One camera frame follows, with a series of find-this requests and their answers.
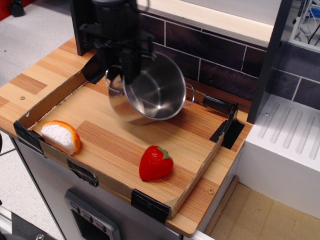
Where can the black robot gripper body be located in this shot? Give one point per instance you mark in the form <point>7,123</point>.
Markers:
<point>117,21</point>

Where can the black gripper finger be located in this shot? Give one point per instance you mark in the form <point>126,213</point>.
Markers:
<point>130,64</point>
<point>106,58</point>

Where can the stainless steel pot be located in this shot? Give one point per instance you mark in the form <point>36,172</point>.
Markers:
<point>158,93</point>

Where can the cardboard fence with black tape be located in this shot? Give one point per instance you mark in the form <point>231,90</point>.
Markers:
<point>111,149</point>

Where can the orange slice toy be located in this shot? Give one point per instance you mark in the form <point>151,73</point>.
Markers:
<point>62,136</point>

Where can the red plastic strawberry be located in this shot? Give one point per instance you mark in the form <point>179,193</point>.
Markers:
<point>155,163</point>

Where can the light wooden shelf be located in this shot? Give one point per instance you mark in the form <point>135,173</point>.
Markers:
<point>222,23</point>

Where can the grey oven control panel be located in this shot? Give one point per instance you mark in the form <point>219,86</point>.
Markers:
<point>90,222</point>

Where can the white toy sink drainboard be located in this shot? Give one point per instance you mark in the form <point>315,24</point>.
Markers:
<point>290,130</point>

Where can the dark grey left post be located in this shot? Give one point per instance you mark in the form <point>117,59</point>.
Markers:
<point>82,12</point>

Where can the dark grey post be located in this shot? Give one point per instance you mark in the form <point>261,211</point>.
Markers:
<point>262,91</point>
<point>82,12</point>

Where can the dark grey right post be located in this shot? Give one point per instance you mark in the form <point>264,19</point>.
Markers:
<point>262,91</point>

